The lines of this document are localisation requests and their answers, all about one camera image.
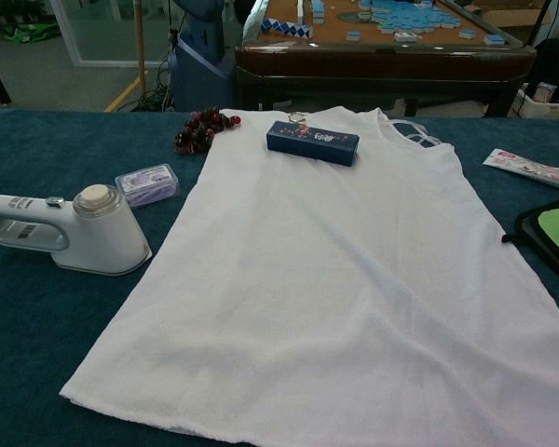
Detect white t-shirt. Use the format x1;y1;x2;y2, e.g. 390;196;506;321
58;105;559;447

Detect white clothes iron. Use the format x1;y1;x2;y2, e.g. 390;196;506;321
0;183;154;278

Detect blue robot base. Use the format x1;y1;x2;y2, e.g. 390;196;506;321
167;0;238;112

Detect dark blue rectangular box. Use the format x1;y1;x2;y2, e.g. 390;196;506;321
266;120;361;168

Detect dark red grape bunch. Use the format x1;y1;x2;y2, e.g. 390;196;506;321
173;106;244;156

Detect purple clear plastic box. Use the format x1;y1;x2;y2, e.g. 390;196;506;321
115;163;182;209

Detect brown wooden mahjong table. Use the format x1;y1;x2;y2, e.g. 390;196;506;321
235;0;538;117

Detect blue white snake cube toy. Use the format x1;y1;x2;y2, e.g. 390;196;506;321
259;17;319;39

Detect wooden pole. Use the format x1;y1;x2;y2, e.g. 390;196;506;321
133;0;149;94

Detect blue mahjong tile heap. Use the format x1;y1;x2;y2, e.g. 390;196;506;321
370;0;454;34

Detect pink printed flat packet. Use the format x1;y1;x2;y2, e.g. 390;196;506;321
483;148;559;195

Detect white plastic basket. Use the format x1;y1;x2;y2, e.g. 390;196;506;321
511;83;559;123

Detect teal tablecloth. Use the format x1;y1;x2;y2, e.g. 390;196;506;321
0;109;559;447

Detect green bag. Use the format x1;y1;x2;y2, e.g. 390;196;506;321
2;22;60;44

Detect black bag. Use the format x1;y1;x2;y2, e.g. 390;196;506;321
533;37;559;89

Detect floor cable tangle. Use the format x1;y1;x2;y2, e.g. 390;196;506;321
137;60;176;112

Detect glass door frame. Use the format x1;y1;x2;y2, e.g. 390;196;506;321
50;0;178;66

